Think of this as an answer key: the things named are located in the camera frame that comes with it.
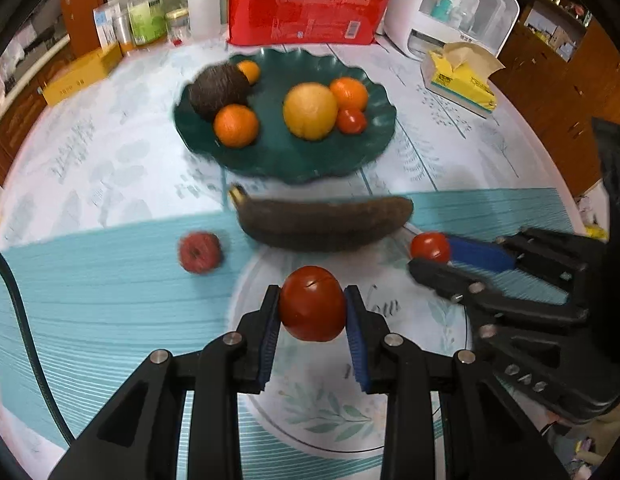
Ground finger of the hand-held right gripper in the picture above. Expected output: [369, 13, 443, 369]
[409, 258, 591, 366]
[442, 227, 608, 307]

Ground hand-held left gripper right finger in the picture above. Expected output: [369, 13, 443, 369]
[344, 284, 561, 480]

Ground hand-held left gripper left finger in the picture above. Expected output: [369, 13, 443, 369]
[47, 284, 282, 480]

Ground red cherry tomato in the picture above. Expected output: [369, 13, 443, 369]
[410, 231, 452, 264]
[279, 266, 348, 343]

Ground dark red tomato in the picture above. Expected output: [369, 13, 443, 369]
[337, 108, 368, 135]

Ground dark green scalloped plate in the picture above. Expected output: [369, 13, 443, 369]
[172, 46, 397, 185]

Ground small orange citrus fruit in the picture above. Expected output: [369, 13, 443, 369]
[330, 76, 369, 112]

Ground large yellow citrus fruit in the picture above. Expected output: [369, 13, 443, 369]
[283, 83, 339, 141]

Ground orange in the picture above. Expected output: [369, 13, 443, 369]
[213, 104, 260, 148]

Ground dark avocado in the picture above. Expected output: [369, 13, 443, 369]
[189, 64, 251, 122]

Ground orange-red cherry tomato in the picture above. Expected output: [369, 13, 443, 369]
[237, 60, 262, 86]

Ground small red lychee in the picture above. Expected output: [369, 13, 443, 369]
[178, 231, 224, 275]

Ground dark brown overripe banana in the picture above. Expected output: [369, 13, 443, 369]
[229, 185, 415, 252]

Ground dark cloth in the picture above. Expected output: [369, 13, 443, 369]
[591, 116, 620, 261]

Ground tree printed tablecloth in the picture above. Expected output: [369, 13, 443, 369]
[0, 35, 591, 480]

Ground wooden side cabinet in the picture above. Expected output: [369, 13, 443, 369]
[490, 10, 620, 201]

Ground yellow tissue pack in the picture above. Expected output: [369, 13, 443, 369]
[421, 41, 506, 120]

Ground white cosmetics storage box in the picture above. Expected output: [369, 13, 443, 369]
[385, 0, 521, 62]

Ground white cosmetic bottle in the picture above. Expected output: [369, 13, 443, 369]
[457, 0, 482, 28]

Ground teal cosmetic bottle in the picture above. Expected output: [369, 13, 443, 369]
[430, 0, 463, 21]

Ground red paper cup package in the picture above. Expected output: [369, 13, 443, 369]
[226, 0, 393, 47]

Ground yellow cardboard box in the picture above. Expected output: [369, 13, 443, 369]
[41, 42, 123, 107]

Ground small glass jar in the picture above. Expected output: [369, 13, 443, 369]
[165, 8, 191, 47]

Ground glass bottle with green label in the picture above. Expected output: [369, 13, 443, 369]
[127, 0, 168, 47]

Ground blue and white carton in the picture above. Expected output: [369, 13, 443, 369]
[93, 1, 122, 48]

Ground wooden kitchen counter cabinet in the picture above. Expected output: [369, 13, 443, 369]
[0, 0, 71, 133]

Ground black cable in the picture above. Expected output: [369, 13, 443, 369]
[0, 245, 77, 448]

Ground wooden wall shelf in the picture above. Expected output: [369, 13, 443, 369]
[520, 0, 597, 63]

